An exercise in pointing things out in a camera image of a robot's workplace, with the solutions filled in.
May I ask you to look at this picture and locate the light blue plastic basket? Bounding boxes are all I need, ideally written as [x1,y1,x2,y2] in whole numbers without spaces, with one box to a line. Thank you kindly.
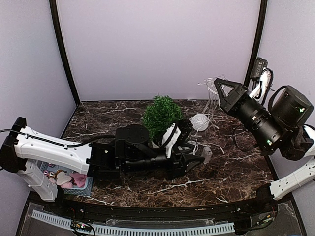
[38,161,93,196]

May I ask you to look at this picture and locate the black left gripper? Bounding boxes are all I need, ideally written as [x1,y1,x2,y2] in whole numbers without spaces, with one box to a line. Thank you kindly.
[124,143,206,181]

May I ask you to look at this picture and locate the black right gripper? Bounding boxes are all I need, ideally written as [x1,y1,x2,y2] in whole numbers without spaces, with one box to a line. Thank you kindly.
[214,77,285,151]

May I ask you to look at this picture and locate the small green christmas tree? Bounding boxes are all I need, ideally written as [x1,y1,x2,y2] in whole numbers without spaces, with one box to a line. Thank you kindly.
[141,95,184,147]

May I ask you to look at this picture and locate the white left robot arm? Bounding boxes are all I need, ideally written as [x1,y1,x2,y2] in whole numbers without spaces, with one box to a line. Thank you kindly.
[0,117,204,214]

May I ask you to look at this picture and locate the white ball string lights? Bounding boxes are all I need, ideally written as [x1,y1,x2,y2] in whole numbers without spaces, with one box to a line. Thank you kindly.
[188,75,225,165]

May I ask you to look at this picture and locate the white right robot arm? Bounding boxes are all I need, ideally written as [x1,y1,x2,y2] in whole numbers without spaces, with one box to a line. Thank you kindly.
[214,58,315,213]

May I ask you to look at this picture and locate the pink bauble ornaments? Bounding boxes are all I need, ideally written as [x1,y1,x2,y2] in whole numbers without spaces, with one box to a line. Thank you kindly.
[44,170,87,188]

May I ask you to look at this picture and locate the white perforated cable tray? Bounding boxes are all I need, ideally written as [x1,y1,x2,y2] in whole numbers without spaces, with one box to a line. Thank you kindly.
[31,210,235,236]

